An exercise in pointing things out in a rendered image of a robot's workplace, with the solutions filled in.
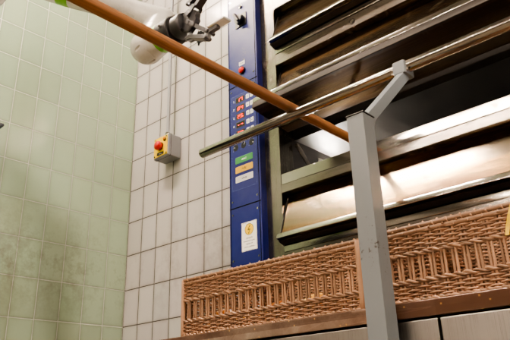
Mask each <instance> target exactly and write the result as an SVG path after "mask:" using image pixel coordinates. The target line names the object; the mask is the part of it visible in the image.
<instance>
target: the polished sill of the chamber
mask: <svg viewBox="0 0 510 340"><path fill-rule="evenodd" d="M506 109H510V95H507V96H503V97H501V98H499V99H495V100H493V101H490V102H486V103H484V104H482V105H478V106H475V107H473V108H470V109H467V110H464V111H462V112H458V113H456V114H454V115H450V116H447V117H444V118H441V119H439V120H436V121H432V122H430V123H427V124H424V125H421V126H419V127H415V128H412V129H410V130H408V131H404V132H401V133H399V134H396V135H393V136H391V137H387V138H384V139H382V140H378V141H377V142H376V147H377V152H378V153H379V152H382V151H384V150H388V149H391V148H393V147H396V146H400V145H402V144H405V143H409V142H411V141H414V140H418V139H420V138H423V137H426V136H429V135H431V134H435V133H438V132H440V131H444V130H447V129H449V128H453V127H456V126H459V125H461V124H465V123H468V122H470V121H474V120H477V119H479V118H483V117H486V116H488V115H492V114H495V113H497V112H501V111H504V110H506ZM350 161H351V155H350V151H347V152H345V153H341V154H339V155H337V156H333V157H330V158H328V159H324V160H322V161H319V162H315V163H313V164H310V165H307V166H304V167H302V168H298V169H295V170H294V171H291V172H287V173H284V174H282V185H283V184H287V183H289V182H292V181H296V180H298V179H301V178H305V177H307V176H310V175H314V174H316V173H319V172H323V171H325V170H328V169H331V168H334V167H337V166H340V165H343V164H345V163H348V162H350Z"/></svg>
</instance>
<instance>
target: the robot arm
mask: <svg viewBox="0 0 510 340"><path fill-rule="evenodd" d="M5 1H6V0H0V7H1V6H2V4H3V3H4V2H5ZM45 1H48V2H51V3H54V4H57V5H61V6H64V7H67V8H72V9H75V10H78V11H84V12H87V13H91V12H89V11H87V10H85V9H83V8H81V7H79V6H77V5H75V4H73V3H71V2H69V1H67V0H45ZM99 1H101V2H103V3H105V4H107V5H108V6H110V7H112V8H114V9H116V10H118V11H120V12H121V13H123V14H126V15H127V16H129V17H132V18H133V19H135V20H137V21H139V22H141V23H142V24H145V25H147V26H148V27H150V28H152V29H154V30H156V31H158V32H160V33H161V34H163V35H165V36H167V37H169V38H171V39H173V40H174V41H176V42H178V43H180V44H183V43H185V42H187V41H188V42H190V43H193V42H195V41H201V42H211V41H212V38H211V36H215V32H216V31H217V30H219V29H220V28H221V27H223V26H225V25H226V24H228V23H230V22H231V19H229V18H227V17H226V16H224V15H223V16H222V17H220V18H219V19H217V20H215V21H213V22H212V23H210V24H208V25H206V27H207V28H209V29H207V28H205V27H202V26H200V25H199V24H200V14H201V12H202V11H203V6H204V5H205V4H206V1H207V0H188V1H187V2H186V3H185V5H186V6H187V10H186V11H185V12H184V13H180V14H177V15H175V13H174V12H173V11H172V10H170V9H168V8H164V7H160V6H157V5H151V4H148V3H145V2H141V1H138V0H99ZM194 8H196V9H198V11H196V10H194ZM91 14H93V13H91ZM195 29H197V30H200V31H202V32H204V33H205V34H193V33H194V31H195ZM130 49H131V54H132V56H133V57H134V59H135V60H136V61H138V62H139V63H141V64H143V65H153V64H155V63H156V62H158V61H159V60H160V59H161V58H162V57H163V56H164V55H165V54H167V53H168V52H167V51H165V50H164V49H161V48H159V47H158V46H155V45H154V44H152V43H151V42H148V41H146V40H145V39H142V38H140V37H139V36H136V35H134V37H133V38H132V40H131V44H130Z"/></svg>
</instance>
